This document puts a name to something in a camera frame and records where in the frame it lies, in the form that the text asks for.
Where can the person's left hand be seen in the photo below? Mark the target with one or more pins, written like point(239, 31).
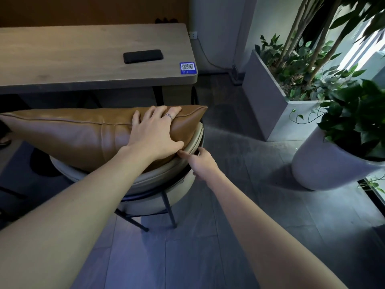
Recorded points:
point(152, 138)

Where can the person's right hand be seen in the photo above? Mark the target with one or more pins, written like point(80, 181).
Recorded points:
point(204, 167)

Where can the person's left little finger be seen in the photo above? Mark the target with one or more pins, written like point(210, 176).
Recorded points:
point(136, 117)

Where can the person's left thumb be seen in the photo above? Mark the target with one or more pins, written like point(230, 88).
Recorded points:
point(178, 145)

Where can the person's right thumb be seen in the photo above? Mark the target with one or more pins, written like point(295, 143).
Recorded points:
point(185, 154)

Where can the beige chair with black frame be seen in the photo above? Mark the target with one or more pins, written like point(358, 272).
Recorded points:
point(156, 180)

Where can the brown leather cushion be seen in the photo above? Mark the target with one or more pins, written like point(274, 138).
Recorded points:
point(75, 132)

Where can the person's right forearm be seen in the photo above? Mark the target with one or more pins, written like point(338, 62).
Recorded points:
point(270, 234)

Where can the person's left forearm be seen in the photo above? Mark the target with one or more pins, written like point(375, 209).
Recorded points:
point(66, 219)

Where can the black table leg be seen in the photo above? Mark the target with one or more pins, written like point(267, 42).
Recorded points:
point(158, 96)
point(194, 96)

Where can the black smartphone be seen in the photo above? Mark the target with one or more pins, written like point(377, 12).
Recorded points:
point(143, 56)

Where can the blue code sticker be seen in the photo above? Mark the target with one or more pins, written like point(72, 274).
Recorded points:
point(187, 67)

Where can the black floor box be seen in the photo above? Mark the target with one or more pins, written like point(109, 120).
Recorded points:
point(237, 75)

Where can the grey rectangular planter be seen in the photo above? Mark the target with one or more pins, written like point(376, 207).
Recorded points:
point(270, 102)

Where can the black object behind table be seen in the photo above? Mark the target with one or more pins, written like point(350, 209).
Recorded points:
point(165, 20)

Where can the white round plant pot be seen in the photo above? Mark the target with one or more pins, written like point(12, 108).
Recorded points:
point(318, 162)

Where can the tall green tree plant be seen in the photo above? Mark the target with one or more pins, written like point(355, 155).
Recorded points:
point(296, 57)

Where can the green leafy pot plant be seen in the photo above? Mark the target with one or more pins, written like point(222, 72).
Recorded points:
point(355, 117)

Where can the white wall socket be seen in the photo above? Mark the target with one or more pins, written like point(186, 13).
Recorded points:
point(192, 34)

